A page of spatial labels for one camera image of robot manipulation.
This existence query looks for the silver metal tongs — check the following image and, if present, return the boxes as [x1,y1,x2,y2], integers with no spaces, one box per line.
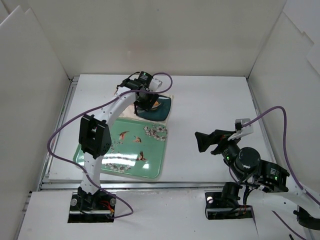
[150,101,164,111]

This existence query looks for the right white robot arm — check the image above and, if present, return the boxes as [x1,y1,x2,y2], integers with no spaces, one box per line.
[194,129,320,231]

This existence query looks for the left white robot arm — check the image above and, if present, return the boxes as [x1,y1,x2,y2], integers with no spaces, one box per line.
[78,72,162,196]

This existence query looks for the dark teal square plate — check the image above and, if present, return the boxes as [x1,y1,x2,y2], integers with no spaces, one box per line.
[134,95,173,122]

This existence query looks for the cream placemat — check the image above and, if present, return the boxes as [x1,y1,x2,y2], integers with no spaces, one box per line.
[105,83,175,126]

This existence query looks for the green floral tray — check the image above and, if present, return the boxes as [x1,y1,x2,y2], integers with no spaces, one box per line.
[72,114,169,179]

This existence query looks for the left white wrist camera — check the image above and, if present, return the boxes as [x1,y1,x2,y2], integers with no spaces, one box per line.
[148,78,163,92]

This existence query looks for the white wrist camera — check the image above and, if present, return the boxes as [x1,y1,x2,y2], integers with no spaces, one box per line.
[228,118,254,141]
[148,78,163,92]

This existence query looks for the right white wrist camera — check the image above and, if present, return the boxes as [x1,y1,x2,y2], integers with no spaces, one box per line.
[228,118,254,141]

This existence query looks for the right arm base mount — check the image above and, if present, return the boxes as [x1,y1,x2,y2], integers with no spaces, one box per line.
[204,182,254,220]

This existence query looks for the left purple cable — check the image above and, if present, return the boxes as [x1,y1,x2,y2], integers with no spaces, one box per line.
[47,71,174,219]

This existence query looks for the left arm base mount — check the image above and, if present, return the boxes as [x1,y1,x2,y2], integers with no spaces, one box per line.
[67,190,116,224]

